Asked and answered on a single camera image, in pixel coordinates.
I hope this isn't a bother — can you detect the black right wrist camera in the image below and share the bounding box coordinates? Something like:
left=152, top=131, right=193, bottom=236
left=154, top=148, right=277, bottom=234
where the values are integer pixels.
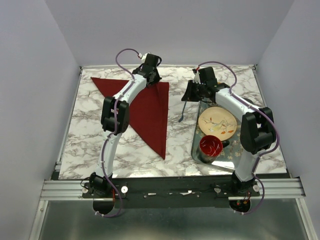
left=192, top=66, right=218, bottom=86

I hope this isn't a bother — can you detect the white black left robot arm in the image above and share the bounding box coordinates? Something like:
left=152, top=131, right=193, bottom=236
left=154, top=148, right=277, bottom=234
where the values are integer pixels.
left=84, top=63, right=161, bottom=198

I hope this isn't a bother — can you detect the teal floral serving tray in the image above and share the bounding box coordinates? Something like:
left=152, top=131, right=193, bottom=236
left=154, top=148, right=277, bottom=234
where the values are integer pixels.
left=191, top=102, right=243, bottom=172

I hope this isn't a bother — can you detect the beige bird pattern plate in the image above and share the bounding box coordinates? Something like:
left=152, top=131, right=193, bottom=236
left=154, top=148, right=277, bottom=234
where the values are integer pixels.
left=198, top=107, right=238, bottom=141

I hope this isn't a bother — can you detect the red and black cup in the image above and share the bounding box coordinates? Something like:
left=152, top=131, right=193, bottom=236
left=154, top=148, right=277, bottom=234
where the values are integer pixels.
left=197, top=135, right=223, bottom=164

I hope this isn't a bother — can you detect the dark red cloth napkin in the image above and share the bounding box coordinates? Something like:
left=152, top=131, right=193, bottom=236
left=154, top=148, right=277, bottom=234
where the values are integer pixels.
left=90, top=76, right=170, bottom=161

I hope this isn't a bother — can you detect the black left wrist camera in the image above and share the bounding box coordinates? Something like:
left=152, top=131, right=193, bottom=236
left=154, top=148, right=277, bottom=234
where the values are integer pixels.
left=141, top=52, right=162, bottom=68

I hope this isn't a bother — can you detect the aluminium frame rail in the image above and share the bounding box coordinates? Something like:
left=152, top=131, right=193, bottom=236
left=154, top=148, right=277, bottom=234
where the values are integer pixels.
left=40, top=176, right=306, bottom=201

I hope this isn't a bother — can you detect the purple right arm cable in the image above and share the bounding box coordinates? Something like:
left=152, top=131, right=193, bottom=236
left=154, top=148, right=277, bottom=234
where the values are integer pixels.
left=192, top=61, right=280, bottom=216

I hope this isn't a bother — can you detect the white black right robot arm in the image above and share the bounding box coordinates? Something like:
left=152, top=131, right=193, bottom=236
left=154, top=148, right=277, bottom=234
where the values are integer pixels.
left=181, top=80, right=280, bottom=196

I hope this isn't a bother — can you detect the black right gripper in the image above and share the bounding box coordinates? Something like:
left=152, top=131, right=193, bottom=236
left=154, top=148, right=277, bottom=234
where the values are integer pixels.
left=181, top=79, right=207, bottom=103

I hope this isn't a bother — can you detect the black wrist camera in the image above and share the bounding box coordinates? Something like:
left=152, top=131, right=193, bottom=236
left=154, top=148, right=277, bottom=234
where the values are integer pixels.
left=192, top=66, right=218, bottom=86
left=141, top=52, right=162, bottom=68

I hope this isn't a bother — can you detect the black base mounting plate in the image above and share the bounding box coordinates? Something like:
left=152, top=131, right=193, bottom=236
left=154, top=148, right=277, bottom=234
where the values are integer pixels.
left=82, top=175, right=260, bottom=209

